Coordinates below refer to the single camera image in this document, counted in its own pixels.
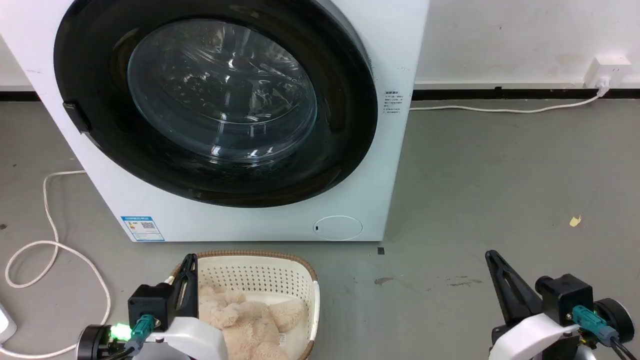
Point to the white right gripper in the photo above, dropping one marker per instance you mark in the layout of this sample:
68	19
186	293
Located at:
530	337

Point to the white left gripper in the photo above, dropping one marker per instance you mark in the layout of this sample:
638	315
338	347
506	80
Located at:
195	340

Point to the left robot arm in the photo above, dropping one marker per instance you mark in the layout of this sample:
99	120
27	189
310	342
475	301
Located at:
92	344

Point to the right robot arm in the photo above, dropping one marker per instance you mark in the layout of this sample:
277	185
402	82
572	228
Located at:
616	320

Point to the round black glass washer door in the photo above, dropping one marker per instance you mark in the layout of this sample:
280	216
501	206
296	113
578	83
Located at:
220	100

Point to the white front-load washing machine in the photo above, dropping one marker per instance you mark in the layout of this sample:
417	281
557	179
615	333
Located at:
395	40

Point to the blue energy label sticker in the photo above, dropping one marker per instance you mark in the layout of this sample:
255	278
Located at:
143	228

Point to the white perforated laundry basket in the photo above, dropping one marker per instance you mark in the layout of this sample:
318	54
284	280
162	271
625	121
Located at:
260	280

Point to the beige plush toy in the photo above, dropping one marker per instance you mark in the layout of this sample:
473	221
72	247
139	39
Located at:
250	325

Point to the small yellow paper scrap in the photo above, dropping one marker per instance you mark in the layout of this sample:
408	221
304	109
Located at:
575	221

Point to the white plastic object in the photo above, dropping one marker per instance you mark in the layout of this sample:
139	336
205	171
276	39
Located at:
5	325

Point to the small black text sticker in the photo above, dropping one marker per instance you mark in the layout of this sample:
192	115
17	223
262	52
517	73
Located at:
392	102

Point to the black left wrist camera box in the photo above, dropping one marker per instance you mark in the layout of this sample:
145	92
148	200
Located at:
150	305

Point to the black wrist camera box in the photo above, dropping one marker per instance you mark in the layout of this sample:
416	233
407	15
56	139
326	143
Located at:
150	305
567	297

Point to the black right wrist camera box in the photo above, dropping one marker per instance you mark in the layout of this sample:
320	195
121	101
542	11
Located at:
567	297

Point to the white wall socket box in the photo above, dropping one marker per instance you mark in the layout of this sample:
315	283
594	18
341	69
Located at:
611	70

